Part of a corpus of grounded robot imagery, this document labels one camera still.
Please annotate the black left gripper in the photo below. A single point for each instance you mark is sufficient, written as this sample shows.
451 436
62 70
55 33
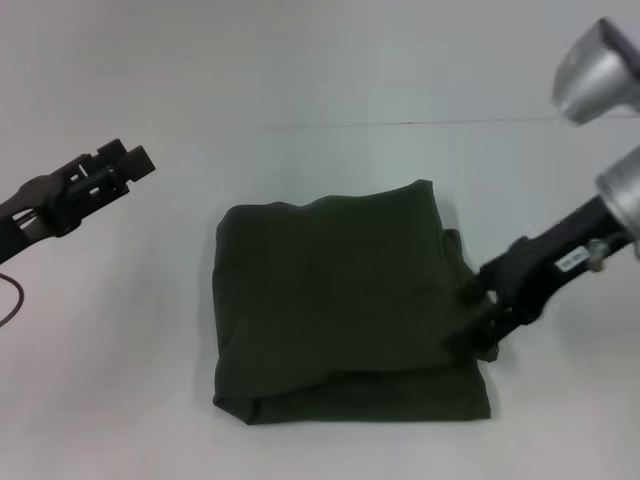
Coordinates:
35 215

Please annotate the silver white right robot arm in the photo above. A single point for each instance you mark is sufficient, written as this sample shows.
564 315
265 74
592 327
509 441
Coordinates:
625 195

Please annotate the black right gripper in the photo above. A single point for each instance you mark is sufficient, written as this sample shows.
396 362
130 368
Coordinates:
540 270

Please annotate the dark green shirt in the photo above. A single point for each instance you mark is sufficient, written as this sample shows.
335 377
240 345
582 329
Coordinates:
340 300

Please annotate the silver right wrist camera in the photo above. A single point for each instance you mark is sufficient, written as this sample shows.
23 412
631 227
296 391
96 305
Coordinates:
595 75

